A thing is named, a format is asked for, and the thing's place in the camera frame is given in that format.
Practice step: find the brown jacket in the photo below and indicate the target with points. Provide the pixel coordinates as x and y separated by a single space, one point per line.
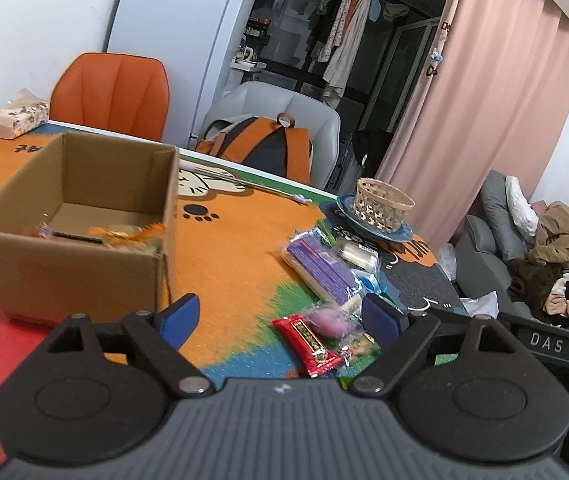
564 237

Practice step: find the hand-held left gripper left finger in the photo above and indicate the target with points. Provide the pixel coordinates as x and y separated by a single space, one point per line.
182 316

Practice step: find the small purple clip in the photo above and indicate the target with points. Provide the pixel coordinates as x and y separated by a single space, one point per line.
302 199

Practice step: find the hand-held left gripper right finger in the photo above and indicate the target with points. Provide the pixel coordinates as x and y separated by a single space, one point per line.
380 317

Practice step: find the white snack packet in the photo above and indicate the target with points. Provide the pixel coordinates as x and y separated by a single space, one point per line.
357 255

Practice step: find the floral tissue pack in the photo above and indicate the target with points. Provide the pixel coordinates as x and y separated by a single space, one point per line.
17 117

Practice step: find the woven wicker basket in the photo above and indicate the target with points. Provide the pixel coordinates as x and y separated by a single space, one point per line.
382 207

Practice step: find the pink curtain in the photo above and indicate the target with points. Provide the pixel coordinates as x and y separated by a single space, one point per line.
489 85

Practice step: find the white door panel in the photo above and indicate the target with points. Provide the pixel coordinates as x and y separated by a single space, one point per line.
179 35

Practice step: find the grey sofa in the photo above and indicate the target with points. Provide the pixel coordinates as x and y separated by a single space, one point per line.
484 255

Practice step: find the grey chair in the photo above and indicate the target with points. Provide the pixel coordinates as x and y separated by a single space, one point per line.
284 102

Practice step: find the pile of mixed clothes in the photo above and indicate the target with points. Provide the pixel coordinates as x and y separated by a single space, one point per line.
564 295

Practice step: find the cluttered shelf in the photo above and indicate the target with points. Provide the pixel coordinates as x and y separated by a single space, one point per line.
252 45

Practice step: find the pink snack packet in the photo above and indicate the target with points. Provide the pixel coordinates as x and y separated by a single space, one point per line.
334 322

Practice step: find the orange chair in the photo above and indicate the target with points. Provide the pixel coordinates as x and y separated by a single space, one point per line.
114 95

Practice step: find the orange snack packet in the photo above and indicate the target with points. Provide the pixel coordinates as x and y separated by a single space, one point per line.
124 234

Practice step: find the white plastic bag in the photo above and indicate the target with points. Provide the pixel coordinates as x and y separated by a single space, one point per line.
447 260

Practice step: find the purple snack packet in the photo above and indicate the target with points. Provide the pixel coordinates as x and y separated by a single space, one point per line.
322 267

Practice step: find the black bag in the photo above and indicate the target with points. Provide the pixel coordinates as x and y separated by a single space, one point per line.
372 150

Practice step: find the white pillow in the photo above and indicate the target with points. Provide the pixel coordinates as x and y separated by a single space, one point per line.
522 207

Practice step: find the blue round plate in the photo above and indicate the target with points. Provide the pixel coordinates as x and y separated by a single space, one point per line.
349 215

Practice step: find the green and blue snack packet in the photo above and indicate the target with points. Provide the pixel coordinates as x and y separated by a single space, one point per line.
314 235

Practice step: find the orange and grey backpack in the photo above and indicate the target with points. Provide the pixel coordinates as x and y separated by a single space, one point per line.
259 145

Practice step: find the hanging clothes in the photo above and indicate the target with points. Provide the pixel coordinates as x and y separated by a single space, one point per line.
349 40

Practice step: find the green cookie packet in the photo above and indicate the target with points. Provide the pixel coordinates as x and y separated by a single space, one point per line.
359 347

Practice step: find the small clear snack packet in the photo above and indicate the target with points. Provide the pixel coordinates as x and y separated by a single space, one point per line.
43 231

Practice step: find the grey pillow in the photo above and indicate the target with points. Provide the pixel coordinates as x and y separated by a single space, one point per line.
497 215

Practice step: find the red snack packet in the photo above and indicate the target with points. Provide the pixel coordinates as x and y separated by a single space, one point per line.
309 342

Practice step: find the brown cardboard box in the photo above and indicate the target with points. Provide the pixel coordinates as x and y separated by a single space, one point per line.
59 270

